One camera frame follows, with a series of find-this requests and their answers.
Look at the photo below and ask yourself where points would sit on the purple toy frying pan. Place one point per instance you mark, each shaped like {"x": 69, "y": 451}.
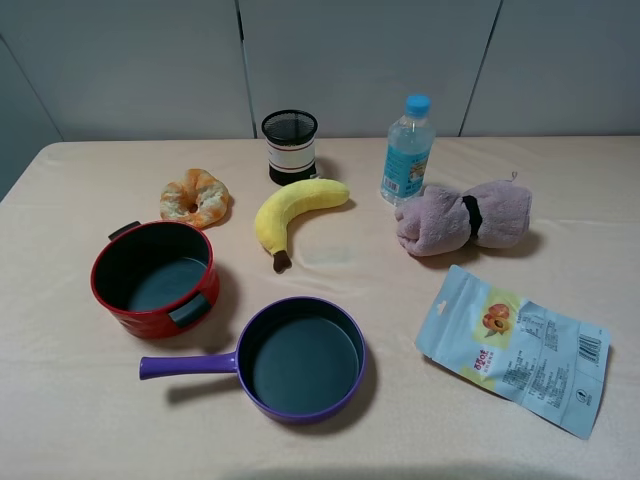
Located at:
{"x": 300, "y": 360}

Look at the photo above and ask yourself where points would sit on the clear water bottle blue cap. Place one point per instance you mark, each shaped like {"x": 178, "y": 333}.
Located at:
{"x": 409, "y": 143}

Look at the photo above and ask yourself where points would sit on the light blue snack pouch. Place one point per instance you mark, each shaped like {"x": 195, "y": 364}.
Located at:
{"x": 546, "y": 362}

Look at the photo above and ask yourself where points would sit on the yellow plush banana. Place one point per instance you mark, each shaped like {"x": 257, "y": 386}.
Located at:
{"x": 273, "y": 217}

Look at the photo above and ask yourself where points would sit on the black mesh pen holder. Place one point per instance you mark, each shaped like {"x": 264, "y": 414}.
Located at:
{"x": 290, "y": 136}

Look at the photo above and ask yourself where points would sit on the rolled pink towel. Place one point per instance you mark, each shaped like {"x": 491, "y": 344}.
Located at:
{"x": 494, "y": 215}

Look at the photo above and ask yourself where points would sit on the red toy pot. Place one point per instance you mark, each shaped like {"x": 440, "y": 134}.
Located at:
{"x": 158, "y": 279}

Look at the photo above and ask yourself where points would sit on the plush croissant toy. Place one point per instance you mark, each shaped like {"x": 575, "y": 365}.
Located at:
{"x": 199, "y": 199}

